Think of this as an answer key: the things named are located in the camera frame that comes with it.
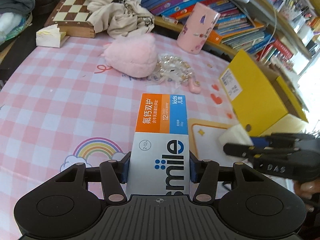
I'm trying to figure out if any pink plush toy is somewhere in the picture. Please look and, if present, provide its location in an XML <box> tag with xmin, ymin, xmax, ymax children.
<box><xmin>104</xmin><ymin>33</ymin><xmax>158</xmax><ymax>78</ymax></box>

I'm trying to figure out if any white hanging cable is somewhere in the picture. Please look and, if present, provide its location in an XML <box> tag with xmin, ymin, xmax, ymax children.
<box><xmin>257</xmin><ymin>5</ymin><xmax>278</xmax><ymax>60</ymax></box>

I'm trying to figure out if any row of colourful books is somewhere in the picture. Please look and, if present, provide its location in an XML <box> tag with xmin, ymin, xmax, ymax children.
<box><xmin>141</xmin><ymin>0</ymin><xmax>295</xmax><ymax>63</ymax></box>

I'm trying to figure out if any pink checked desk mat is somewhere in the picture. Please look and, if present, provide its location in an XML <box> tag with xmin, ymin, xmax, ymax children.
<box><xmin>0</xmin><ymin>27</ymin><xmax>308</xmax><ymax>198</ymax></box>

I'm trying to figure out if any cream foam block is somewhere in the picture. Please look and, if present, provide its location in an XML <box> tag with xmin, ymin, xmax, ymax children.
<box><xmin>219</xmin><ymin>125</ymin><xmax>253</xmax><ymax>153</ymax></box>

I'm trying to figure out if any white bookshelf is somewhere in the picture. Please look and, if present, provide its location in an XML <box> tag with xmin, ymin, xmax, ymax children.
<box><xmin>132</xmin><ymin>0</ymin><xmax>320</xmax><ymax>85</ymax></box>

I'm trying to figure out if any person's right hand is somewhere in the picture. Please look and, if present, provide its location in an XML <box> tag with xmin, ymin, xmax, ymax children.
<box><xmin>294</xmin><ymin>180</ymin><xmax>320</xmax><ymax>213</ymax></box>

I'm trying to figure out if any white cake-shaped block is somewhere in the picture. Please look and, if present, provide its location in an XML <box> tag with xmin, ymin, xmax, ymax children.
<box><xmin>36</xmin><ymin>24</ymin><xmax>67</xmax><ymax>48</ymax></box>

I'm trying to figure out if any shiny plastic bag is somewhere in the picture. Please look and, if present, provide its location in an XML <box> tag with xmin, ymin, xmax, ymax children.
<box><xmin>0</xmin><ymin>12</ymin><xmax>33</xmax><ymax>43</ymax></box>

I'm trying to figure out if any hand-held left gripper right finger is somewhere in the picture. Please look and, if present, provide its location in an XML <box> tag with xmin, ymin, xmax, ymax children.
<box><xmin>189</xmin><ymin>151</ymin><xmax>253</xmax><ymax>203</ymax></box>

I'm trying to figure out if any brown wooden chessboard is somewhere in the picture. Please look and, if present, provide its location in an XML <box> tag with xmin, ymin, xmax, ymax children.
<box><xmin>44</xmin><ymin>0</ymin><xmax>97</xmax><ymax>38</ymax></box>

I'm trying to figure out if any beige cloth bag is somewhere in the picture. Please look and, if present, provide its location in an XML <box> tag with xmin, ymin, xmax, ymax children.
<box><xmin>70</xmin><ymin>0</ymin><xmax>155</xmax><ymax>39</ymax></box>

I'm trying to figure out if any yellow cardboard box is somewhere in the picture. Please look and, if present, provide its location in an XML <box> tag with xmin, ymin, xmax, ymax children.
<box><xmin>219</xmin><ymin>49</ymin><xmax>308</xmax><ymax>137</ymax></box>

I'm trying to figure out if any orange blue toothpaste box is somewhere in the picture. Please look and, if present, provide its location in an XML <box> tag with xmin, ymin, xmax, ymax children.
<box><xmin>126</xmin><ymin>94</ymin><xmax>192</xmax><ymax>198</ymax></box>

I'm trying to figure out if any pink printed cylinder case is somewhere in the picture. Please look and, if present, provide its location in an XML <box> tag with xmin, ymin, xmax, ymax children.
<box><xmin>177</xmin><ymin>2</ymin><xmax>221</xmax><ymax>55</ymax></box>

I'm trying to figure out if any clear bead tiara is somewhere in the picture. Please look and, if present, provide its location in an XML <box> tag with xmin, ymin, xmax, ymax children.
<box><xmin>155</xmin><ymin>54</ymin><xmax>194</xmax><ymax>88</ymax></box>

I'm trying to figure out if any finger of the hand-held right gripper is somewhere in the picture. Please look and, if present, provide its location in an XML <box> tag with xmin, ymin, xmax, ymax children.
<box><xmin>223</xmin><ymin>143</ymin><xmax>300</xmax><ymax>160</ymax></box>
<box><xmin>251</xmin><ymin>133</ymin><xmax>315</xmax><ymax>147</ymax></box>

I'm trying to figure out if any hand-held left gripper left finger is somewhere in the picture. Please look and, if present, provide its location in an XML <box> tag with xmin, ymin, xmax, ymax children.
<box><xmin>54</xmin><ymin>152</ymin><xmax>131</xmax><ymax>203</ymax></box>

